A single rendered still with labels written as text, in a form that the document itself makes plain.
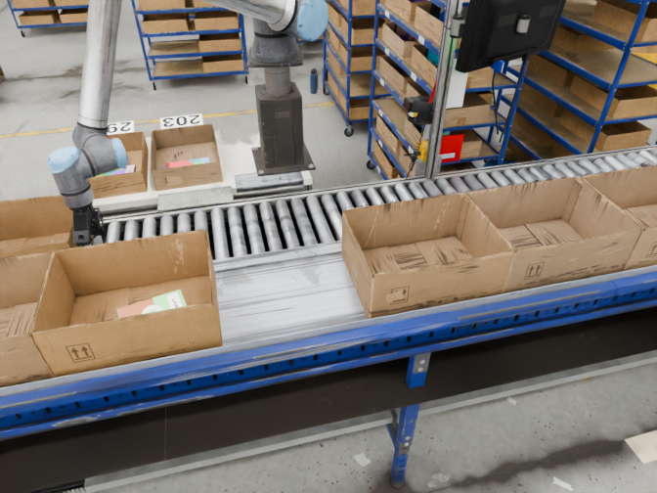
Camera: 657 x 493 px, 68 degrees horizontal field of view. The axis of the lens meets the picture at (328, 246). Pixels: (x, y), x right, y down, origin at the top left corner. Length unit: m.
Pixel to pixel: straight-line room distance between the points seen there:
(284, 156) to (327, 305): 1.00
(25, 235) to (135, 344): 0.95
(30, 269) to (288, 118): 1.15
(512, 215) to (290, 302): 0.79
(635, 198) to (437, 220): 0.74
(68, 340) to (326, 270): 0.70
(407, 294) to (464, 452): 1.02
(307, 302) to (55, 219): 1.05
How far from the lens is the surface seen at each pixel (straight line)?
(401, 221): 1.51
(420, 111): 2.06
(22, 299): 1.58
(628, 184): 1.93
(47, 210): 2.01
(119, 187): 2.18
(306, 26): 1.84
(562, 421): 2.39
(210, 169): 2.13
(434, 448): 2.15
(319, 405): 1.47
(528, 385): 2.07
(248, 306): 1.38
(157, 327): 1.21
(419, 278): 1.26
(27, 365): 1.32
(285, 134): 2.15
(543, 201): 1.74
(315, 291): 1.40
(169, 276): 1.48
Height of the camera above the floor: 1.86
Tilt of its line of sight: 39 degrees down
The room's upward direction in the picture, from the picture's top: straight up
